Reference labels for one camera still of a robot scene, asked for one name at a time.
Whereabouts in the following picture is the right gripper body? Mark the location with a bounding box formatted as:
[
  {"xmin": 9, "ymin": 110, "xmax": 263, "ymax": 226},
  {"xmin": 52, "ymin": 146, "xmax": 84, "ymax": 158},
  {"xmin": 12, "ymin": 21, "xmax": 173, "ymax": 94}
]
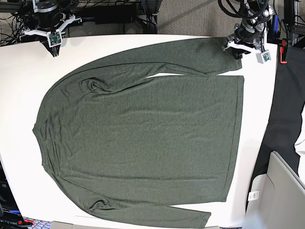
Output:
[{"xmin": 41, "ymin": 30, "xmax": 62, "ymax": 49}]

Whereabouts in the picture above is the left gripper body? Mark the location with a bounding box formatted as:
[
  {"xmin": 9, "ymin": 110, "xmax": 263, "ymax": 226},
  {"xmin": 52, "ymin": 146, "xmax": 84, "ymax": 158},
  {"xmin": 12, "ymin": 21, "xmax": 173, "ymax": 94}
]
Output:
[{"xmin": 227, "ymin": 28, "xmax": 266, "ymax": 52}]

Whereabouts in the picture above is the green long-sleeve T-shirt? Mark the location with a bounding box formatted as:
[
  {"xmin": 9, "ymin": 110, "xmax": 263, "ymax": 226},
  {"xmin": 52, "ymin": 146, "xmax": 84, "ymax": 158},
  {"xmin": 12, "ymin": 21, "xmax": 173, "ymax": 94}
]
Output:
[{"xmin": 33, "ymin": 38, "xmax": 244, "ymax": 228}]

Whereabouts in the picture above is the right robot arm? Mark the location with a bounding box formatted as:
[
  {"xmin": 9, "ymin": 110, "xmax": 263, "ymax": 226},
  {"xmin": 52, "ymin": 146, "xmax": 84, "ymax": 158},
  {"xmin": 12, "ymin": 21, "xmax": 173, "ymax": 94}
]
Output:
[{"xmin": 32, "ymin": 0, "xmax": 62, "ymax": 57}]

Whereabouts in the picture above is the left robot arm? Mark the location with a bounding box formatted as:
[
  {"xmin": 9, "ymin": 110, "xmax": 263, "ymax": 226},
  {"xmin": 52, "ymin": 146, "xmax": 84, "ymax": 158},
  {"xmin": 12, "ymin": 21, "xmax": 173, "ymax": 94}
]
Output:
[{"xmin": 220, "ymin": 0, "xmax": 274, "ymax": 64}]

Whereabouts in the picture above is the red black clamp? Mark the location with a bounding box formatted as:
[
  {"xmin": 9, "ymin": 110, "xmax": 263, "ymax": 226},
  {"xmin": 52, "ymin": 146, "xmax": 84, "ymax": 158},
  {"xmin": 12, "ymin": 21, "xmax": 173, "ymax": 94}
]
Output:
[{"xmin": 267, "ymin": 34, "xmax": 291, "ymax": 64}]

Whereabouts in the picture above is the dark grey cloth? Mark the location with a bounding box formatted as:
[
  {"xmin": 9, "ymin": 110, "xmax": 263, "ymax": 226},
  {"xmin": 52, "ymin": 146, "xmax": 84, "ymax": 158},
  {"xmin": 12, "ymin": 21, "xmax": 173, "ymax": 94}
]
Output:
[{"xmin": 252, "ymin": 46, "xmax": 305, "ymax": 178}]

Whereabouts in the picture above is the white cloth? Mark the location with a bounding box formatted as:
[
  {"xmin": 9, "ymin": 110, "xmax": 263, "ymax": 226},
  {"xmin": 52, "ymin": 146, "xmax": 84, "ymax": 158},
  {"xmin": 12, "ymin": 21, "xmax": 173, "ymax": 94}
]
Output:
[{"xmin": 295, "ymin": 133, "xmax": 305, "ymax": 155}]

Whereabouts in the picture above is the white paper tag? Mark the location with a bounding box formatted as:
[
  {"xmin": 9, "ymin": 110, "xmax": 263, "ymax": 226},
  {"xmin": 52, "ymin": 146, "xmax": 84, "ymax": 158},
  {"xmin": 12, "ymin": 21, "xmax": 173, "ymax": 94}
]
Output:
[{"xmin": 247, "ymin": 190, "xmax": 260, "ymax": 201}]

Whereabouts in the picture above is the grey plastic bin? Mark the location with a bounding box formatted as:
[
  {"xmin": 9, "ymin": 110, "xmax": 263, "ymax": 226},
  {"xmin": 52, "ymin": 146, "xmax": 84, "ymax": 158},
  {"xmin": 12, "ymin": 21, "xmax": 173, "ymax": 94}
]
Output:
[{"xmin": 242, "ymin": 151, "xmax": 305, "ymax": 229}]

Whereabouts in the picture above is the black box with label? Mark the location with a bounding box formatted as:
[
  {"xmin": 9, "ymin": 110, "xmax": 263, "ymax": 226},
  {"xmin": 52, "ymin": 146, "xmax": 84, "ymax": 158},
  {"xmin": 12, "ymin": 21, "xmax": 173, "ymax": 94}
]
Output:
[{"xmin": 0, "ymin": 165, "xmax": 24, "ymax": 229}]

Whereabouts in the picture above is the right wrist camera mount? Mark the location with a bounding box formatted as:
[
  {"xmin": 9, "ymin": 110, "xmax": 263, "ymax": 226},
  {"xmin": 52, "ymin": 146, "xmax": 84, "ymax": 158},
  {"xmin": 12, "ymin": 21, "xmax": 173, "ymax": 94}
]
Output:
[{"xmin": 23, "ymin": 15, "xmax": 82, "ymax": 48}]

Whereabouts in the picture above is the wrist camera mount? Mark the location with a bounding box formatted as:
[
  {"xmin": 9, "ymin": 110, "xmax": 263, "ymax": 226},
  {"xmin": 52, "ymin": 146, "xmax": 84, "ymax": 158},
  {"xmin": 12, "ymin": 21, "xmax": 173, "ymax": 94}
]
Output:
[
  {"xmin": 222, "ymin": 41, "xmax": 271, "ymax": 64},
  {"xmin": 23, "ymin": 15, "xmax": 82, "ymax": 48}
]

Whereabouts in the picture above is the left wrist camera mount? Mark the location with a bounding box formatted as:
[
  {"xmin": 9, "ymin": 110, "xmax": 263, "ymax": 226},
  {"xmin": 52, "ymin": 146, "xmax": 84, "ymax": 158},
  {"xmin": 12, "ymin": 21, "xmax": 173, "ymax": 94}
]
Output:
[{"xmin": 222, "ymin": 41, "xmax": 271, "ymax": 64}]

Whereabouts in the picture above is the blue handled tool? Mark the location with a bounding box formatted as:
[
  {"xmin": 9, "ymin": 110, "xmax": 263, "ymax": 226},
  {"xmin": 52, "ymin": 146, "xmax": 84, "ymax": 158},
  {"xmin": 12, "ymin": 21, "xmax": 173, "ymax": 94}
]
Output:
[{"xmin": 272, "ymin": 14, "xmax": 278, "ymax": 37}]

